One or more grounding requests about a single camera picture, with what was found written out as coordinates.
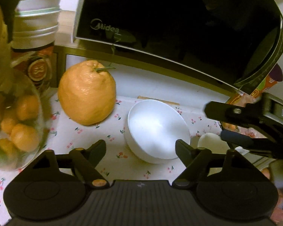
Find cream bowl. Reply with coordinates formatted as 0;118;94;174
197;133;230;154

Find white round bowl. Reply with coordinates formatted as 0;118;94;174
124;99;191;164

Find person's right hand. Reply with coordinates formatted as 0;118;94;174
261;168;283;224

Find orange snack box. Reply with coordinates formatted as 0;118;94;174
225;63;283;137

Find cherry print tablecloth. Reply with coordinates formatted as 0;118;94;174
0;93;221;225

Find glass jar of kumquats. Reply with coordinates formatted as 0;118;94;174
0;66;44;170

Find black Midea microwave oven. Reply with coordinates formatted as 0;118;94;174
73;0;283;94

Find large orange citrus on table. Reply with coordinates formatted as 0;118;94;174
58;60;116;125

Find stacked metal lid jars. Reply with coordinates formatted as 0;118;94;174
11;0;61;94

